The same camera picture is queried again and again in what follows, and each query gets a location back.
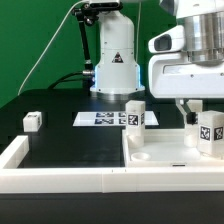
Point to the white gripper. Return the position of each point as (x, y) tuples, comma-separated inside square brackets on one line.
[(173, 76)]

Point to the white square tabletop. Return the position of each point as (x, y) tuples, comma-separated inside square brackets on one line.
[(165, 148)]

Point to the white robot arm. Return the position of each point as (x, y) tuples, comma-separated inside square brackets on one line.
[(117, 75)]

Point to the white marker sheet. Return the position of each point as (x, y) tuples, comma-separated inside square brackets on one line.
[(115, 118)]

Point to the white U-shaped obstacle fence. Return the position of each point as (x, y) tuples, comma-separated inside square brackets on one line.
[(101, 180)]

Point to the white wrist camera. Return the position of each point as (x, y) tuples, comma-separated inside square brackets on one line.
[(173, 40)]

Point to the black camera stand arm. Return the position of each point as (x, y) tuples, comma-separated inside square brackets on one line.
[(88, 65)]

